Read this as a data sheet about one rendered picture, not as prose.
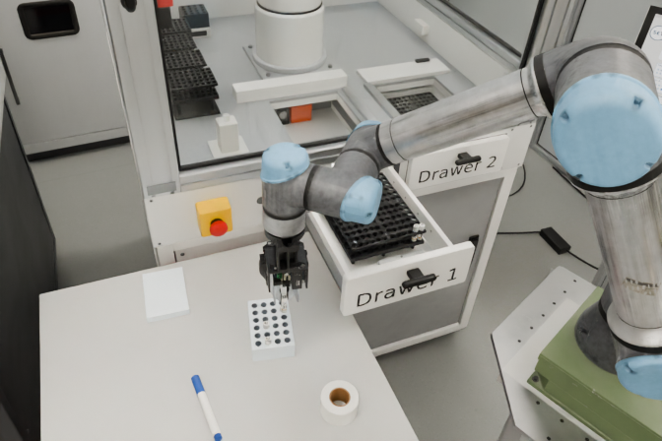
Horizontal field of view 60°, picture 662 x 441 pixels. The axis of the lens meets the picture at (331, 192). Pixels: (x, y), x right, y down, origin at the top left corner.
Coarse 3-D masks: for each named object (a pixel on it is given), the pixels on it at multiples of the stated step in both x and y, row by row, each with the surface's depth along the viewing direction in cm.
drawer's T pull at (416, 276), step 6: (408, 270) 114; (414, 270) 113; (420, 270) 114; (408, 276) 113; (414, 276) 112; (420, 276) 112; (426, 276) 112; (432, 276) 112; (408, 282) 111; (414, 282) 111; (420, 282) 111; (426, 282) 112
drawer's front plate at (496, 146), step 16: (464, 144) 146; (480, 144) 147; (496, 144) 150; (416, 160) 142; (432, 160) 144; (448, 160) 147; (480, 160) 151; (496, 160) 154; (416, 176) 146; (448, 176) 150; (464, 176) 153
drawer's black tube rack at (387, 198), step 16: (384, 176) 139; (384, 192) 134; (384, 208) 134; (400, 208) 130; (336, 224) 129; (352, 224) 125; (368, 224) 129; (384, 224) 126; (400, 224) 125; (352, 240) 125; (400, 240) 126; (416, 240) 126; (352, 256) 122; (368, 256) 122
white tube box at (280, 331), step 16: (256, 304) 120; (272, 304) 121; (288, 304) 120; (256, 320) 117; (272, 320) 116; (288, 320) 116; (256, 336) 114; (272, 336) 113; (288, 336) 113; (256, 352) 111; (272, 352) 112; (288, 352) 113
